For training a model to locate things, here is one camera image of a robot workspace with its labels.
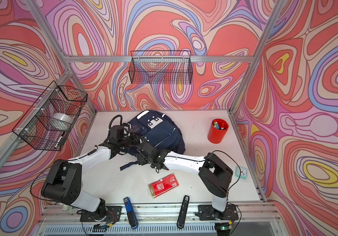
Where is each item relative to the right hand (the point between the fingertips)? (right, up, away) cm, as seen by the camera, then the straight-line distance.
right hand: (144, 158), depth 84 cm
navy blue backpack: (+8, +17, +12) cm, 22 cm away
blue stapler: (-4, -26, -13) cm, 29 cm away
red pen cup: (+45, +16, +7) cm, 49 cm away
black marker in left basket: (-40, +12, -12) cm, 44 cm away
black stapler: (+20, -27, -15) cm, 37 cm away
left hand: (0, +12, +4) cm, 13 cm away
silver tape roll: (-38, +21, -14) cm, 45 cm away
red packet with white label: (+9, -16, -2) cm, 18 cm away
